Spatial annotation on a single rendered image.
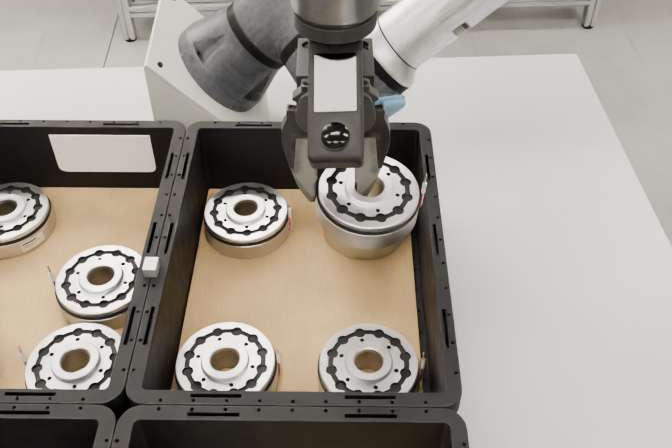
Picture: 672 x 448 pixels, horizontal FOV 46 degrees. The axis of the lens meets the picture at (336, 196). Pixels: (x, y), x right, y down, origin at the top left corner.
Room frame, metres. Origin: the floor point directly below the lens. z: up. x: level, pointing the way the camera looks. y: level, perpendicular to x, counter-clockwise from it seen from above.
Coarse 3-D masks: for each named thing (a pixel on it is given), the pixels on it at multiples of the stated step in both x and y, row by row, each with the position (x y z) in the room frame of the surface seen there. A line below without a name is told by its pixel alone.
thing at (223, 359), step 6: (216, 354) 0.47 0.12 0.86; (222, 354) 0.48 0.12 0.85; (228, 354) 0.48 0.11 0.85; (234, 354) 0.47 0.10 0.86; (216, 360) 0.47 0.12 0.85; (222, 360) 0.48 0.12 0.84; (228, 360) 0.48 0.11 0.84; (234, 360) 0.48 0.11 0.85; (216, 366) 0.47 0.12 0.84; (222, 366) 0.48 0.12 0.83; (228, 366) 0.48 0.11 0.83; (234, 366) 0.48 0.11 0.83
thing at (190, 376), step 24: (192, 336) 0.49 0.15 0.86; (216, 336) 0.50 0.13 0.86; (240, 336) 0.49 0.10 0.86; (264, 336) 0.49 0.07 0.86; (192, 360) 0.46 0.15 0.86; (264, 360) 0.47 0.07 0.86; (192, 384) 0.44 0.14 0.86; (216, 384) 0.44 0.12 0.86; (240, 384) 0.44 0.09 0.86; (264, 384) 0.44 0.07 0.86
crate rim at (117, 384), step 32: (0, 128) 0.76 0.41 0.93; (32, 128) 0.76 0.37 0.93; (64, 128) 0.76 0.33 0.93; (96, 128) 0.76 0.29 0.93; (128, 128) 0.76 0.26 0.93; (160, 128) 0.76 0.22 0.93; (160, 192) 0.64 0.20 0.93; (160, 224) 0.59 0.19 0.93; (128, 320) 0.46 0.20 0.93; (128, 352) 0.43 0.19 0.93
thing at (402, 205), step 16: (336, 176) 0.59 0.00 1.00; (400, 176) 0.59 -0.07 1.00; (320, 192) 0.56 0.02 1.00; (336, 192) 0.56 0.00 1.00; (400, 192) 0.57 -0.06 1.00; (416, 192) 0.57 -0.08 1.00; (336, 208) 0.54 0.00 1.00; (352, 208) 0.54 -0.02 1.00; (368, 208) 0.55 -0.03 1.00; (384, 208) 0.55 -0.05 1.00; (400, 208) 0.55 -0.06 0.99; (352, 224) 0.52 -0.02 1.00; (368, 224) 0.53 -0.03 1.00; (384, 224) 0.53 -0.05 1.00; (400, 224) 0.53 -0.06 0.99
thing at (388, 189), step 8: (352, 176) 0.58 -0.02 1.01; (384, 176) 0.58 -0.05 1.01; (352, 184) 0.57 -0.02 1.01; (384, 184) 0.57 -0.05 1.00; (392, 184) 0.57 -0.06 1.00; (352, 192) 0.56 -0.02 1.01; (384, 192) 0.56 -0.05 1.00; (392, 192) 0.56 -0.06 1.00; (352, 200) 0.55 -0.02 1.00; (360, 200) 0.55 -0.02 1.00; (368, 200) 0.55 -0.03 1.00; (376, 200) 0.55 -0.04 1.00; (384, 200) 0.55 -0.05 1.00
